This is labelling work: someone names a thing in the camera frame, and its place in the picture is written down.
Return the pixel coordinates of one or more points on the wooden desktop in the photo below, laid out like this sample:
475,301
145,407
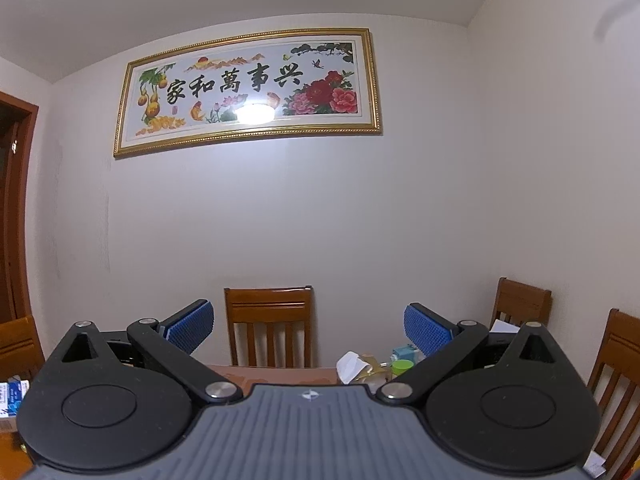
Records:
280,375

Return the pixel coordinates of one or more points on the gold tissue box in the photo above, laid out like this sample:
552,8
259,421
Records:
352,367

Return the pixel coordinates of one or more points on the framed wall picture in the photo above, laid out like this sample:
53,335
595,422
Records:
250,90

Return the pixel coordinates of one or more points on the stack of papers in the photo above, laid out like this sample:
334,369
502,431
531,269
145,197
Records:
505,326

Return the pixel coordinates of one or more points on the wooden door frame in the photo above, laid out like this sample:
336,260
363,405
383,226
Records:
20,210

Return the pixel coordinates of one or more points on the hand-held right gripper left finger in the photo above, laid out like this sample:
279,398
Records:
190,327

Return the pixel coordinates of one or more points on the green-lid jar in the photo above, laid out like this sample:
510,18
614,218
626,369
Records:
402,367

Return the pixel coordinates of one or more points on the small teal box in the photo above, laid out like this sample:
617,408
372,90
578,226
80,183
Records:
402,351

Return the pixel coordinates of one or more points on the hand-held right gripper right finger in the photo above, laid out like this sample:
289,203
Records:
427,330

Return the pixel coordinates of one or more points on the wooden chair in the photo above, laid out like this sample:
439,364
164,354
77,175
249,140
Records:
267,310
620,360
522,300
20,345

